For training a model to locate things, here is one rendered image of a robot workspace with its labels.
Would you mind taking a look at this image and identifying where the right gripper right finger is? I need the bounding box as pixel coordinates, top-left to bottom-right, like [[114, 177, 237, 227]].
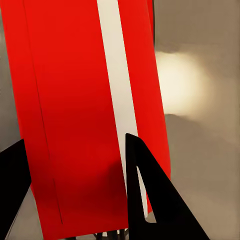
[[125, 133, 210, 240]]

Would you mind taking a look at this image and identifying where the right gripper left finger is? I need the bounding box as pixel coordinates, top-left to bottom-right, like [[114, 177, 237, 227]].
[[0, 139, 32, 240]]

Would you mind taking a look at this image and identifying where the radio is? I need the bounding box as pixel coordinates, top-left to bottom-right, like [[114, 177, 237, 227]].
[[0, 0, 171, 240]]

